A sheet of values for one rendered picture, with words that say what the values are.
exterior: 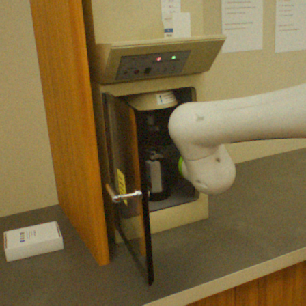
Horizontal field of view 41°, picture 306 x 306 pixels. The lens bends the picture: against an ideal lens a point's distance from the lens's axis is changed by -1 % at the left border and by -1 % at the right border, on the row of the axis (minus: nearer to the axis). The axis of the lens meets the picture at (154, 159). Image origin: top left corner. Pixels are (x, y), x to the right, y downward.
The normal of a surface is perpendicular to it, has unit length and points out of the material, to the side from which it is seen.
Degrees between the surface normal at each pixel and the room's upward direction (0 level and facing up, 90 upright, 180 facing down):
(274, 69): 90
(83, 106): 90
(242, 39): 90
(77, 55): 90
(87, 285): 0
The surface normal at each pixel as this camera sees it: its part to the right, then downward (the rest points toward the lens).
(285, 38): 0.43, 0.25
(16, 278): -0.07, -0.95
